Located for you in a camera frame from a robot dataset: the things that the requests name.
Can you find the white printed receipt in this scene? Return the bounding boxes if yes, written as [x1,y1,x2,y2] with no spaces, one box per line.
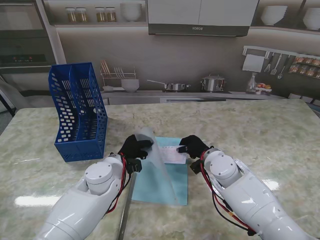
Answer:
[160,144,188,165]

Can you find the black metal stand leg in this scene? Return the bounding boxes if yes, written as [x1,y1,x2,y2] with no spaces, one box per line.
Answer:
[0,75,16,118]

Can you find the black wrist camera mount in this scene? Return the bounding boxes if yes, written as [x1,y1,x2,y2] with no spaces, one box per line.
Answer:
[189,159,205,175]
[125,157,143,175]

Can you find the blue perforated plastic file rack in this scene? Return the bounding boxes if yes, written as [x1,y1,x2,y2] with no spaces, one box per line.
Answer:
[48,62,109,164]

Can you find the arm red cable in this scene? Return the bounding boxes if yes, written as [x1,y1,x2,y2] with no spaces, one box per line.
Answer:
[105,153,133,215]
[199,149,258,237]

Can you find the left arm red cable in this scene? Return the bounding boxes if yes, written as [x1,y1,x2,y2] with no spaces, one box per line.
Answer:
[105,153,133,215]

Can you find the light blue translucent folder cover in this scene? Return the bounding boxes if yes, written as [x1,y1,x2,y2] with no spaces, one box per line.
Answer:
[130,126,189,207]

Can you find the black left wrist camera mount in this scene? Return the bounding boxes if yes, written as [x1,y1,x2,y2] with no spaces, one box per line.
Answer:
[125,157,143,175]

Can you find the grey folder slide bar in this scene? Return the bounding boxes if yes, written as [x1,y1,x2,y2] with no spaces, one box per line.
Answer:
[116,171,138,240]

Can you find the printed kitchen scene backdrop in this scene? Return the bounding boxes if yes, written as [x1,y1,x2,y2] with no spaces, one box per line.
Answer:
[0,0,320,111]

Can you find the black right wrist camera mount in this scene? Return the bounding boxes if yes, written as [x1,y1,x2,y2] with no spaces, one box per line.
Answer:
[189,159,205,175]

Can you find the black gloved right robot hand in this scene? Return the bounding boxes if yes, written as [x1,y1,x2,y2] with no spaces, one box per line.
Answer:
[176,134,210,160]

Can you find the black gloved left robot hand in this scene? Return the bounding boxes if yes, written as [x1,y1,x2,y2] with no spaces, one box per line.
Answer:
[117,134,155,161]

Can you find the right arm red cable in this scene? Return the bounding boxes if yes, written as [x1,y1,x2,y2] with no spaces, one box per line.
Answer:
[199,149,258,237]

